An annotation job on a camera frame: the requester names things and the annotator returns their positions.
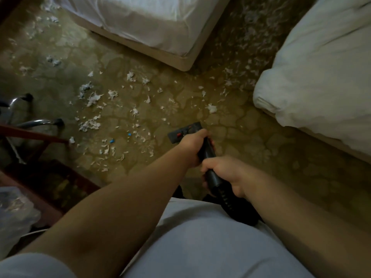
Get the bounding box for person's right hand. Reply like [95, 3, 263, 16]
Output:
[201, 156, 253, 199]

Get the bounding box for person's left hand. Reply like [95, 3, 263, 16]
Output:
[177, 129, 210, 168]

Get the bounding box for black vacuum wand with nozzle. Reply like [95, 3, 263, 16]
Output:
[168, 122, 222, 196]

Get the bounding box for person's right forearm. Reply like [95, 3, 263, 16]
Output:
[241, 168, 371, 278]

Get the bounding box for person's left forearm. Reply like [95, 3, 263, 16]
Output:
[18, 143, 201, 278]

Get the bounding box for person's white shirt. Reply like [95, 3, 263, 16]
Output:
[0, 197, 316, 278]

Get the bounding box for scattered white paper scraps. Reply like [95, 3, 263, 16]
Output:
[7, 0, 279, 173]

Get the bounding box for bed with white sheet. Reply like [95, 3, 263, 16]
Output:
[54, 0, 232, 72]

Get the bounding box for white duvet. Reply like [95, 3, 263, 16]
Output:
[253, 0, 371, 156]

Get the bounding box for red-brown wooden furniture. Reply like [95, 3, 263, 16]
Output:
[0, 124, 101, 227]

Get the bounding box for chair with chrome legs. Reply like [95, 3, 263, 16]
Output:
[0, 93, 65, 165]

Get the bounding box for clear plastic bag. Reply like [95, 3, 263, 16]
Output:
[0, 186, 42, 260]

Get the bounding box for black ribbed vacuum hose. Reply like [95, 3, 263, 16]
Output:
[216, 182, 263, 227]

